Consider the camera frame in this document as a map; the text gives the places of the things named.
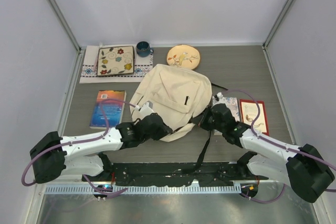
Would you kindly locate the square floral ceramic plate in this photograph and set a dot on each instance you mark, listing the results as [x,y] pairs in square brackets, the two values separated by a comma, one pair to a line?
[114,61]

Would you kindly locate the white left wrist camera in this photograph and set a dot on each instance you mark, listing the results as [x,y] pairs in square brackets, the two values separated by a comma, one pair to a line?
[145,109]

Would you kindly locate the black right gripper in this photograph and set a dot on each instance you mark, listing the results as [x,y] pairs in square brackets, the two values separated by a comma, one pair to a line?
[202,118]

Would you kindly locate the cream canvas backpack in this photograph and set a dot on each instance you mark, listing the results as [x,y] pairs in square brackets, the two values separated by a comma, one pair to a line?
[178,95]

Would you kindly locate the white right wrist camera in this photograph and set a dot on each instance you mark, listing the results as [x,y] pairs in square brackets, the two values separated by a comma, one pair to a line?
[218,99]

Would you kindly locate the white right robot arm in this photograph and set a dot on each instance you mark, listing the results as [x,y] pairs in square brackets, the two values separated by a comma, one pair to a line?
[301,168]

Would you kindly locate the dark blue ceramic mug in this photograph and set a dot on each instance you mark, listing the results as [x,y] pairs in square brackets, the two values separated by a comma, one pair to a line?
[143,49]

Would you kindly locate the blue sunset cover book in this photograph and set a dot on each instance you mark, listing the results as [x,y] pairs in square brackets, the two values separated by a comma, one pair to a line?
[113,109]

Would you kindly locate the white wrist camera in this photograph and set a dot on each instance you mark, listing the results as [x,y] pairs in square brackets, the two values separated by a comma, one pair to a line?
[218,99]
[145,109]

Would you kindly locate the white embroidered placemat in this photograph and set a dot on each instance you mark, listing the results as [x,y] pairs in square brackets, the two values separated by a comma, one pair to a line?
[89,68]

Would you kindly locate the round bird ceramic plate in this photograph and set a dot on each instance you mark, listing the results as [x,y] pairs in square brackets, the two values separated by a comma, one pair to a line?
[183,56]

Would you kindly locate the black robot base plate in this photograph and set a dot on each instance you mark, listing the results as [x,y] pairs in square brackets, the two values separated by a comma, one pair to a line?
[209,174]

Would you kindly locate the floral cover book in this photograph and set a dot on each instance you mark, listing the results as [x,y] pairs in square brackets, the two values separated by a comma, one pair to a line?
[232,104]

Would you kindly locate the red bordered book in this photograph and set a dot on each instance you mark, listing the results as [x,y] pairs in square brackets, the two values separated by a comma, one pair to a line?
[249,111]

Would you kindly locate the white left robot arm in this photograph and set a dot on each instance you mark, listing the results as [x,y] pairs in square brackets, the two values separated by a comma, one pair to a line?
[54,156]

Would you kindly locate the white slotted cable duct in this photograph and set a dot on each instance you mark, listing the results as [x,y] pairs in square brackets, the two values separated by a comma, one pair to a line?
[194,188]

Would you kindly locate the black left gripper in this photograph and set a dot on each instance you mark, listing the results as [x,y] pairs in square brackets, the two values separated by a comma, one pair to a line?
[164,130]

